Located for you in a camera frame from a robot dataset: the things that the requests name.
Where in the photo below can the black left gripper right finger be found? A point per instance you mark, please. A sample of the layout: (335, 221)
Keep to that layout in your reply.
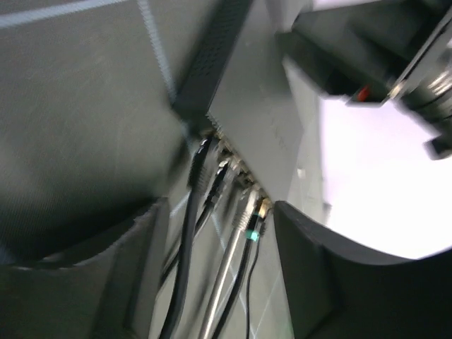
(338, 288)

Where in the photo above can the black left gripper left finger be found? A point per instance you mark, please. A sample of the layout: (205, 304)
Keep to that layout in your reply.
(102, 286)

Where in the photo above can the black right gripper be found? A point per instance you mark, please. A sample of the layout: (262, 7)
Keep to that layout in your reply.
(359, 51)

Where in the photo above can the black network switch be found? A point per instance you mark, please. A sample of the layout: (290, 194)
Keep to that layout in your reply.
(236, 84)

